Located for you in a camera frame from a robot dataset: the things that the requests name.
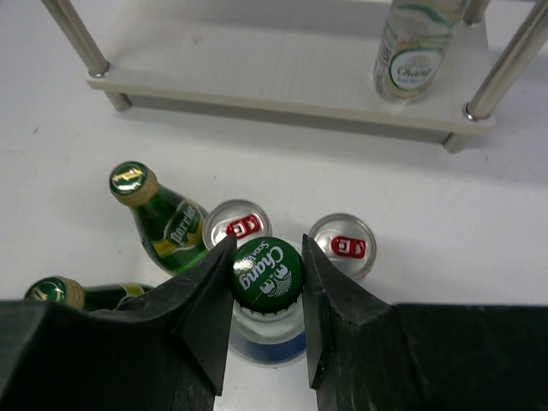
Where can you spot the clear Chang bottle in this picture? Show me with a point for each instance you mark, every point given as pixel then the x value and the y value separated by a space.
pixel 267 326
pixel 414 42

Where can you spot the green perrier bottle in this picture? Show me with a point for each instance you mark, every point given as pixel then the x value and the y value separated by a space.
pixel 169 224
pixel 89 299

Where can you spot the green Perrier bottle front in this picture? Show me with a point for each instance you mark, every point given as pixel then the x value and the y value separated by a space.
pixel 89 299

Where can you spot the silver can right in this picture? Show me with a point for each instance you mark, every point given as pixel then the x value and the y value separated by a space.
pixel 348 242

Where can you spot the white two-tier shelf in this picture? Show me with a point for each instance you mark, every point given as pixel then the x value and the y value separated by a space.
pixel 287 60

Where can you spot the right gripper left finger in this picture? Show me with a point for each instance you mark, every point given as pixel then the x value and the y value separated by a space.
pixel 164 350

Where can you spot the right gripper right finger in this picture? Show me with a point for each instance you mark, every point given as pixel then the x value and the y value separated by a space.
pixel 366 354

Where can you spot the blue silver can left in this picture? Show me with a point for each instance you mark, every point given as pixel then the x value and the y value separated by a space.
pixel 241 218

